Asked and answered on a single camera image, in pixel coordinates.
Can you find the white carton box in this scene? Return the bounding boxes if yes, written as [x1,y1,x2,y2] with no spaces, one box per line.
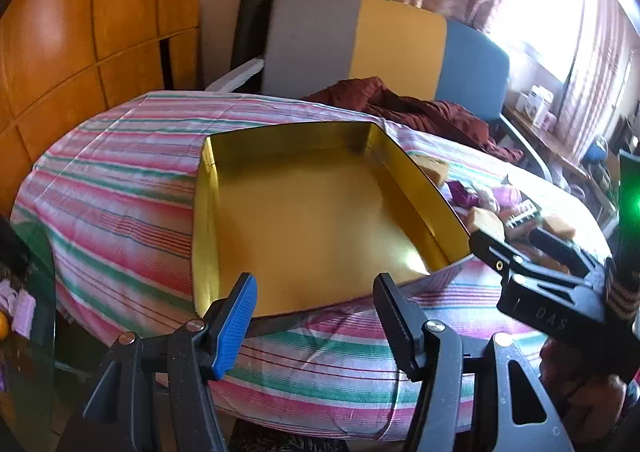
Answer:
[517,85,556,125]

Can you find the glass side table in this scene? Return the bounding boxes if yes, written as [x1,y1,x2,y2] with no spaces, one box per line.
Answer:
[0,217,58,452]

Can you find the white plastic bag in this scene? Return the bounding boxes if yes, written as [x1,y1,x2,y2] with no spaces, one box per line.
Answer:
[472,187,501,213]

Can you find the pale purple plastic items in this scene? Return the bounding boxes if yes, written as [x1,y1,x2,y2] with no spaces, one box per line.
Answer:
[0,279,38,338]

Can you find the yellow sponge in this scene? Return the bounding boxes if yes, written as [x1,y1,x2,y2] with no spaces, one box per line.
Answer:
[412,155,450,185]
[542,215,577,238]
[465,206,506,238]

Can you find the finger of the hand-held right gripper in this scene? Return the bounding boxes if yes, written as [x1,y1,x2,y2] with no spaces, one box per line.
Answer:
[530,227,609,279]
[469,228,593,287]

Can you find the black rolled mat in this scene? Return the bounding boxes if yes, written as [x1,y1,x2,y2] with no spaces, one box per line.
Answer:
[230,0,280,93]

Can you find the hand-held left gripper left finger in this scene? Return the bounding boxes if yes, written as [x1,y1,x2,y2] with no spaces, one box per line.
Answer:
[57,272,259,452]

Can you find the grey yellow blue sofa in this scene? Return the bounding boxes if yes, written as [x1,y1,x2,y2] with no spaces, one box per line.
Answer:
[205,0,553,183]

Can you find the person's right forearm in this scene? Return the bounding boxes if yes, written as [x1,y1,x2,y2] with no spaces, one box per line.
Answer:
[540,339,640,438]

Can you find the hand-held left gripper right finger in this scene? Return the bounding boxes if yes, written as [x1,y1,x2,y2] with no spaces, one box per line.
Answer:
[372,273,576,452]

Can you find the purple plastic item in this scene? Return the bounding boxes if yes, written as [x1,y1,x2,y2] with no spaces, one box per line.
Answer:
[447,181,483,207]

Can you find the striped bed sheet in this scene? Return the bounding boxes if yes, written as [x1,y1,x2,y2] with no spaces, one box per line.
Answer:
[10,90,613,438]

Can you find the wooden desk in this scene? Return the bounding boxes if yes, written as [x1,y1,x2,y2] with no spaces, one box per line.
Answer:
[505,105,616,213]

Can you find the gold tin box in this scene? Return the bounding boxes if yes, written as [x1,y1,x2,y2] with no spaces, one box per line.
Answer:
[191,121,473,320]

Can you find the maroon cloth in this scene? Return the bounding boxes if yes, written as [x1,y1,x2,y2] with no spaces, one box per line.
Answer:
[305,77,523,163]

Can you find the green ended snack bar box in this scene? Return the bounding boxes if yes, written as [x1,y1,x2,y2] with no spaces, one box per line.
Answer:
[500,205,543,231]

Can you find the dark patterned rug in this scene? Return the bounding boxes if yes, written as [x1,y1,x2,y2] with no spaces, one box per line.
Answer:
[232,419,351,452]

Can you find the wooden wardrobe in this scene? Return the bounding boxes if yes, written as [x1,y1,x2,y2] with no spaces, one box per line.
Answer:
[0,0,206,213]

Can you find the pink white plastic pack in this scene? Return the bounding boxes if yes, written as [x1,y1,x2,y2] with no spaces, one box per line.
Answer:
[497,186,525,207]

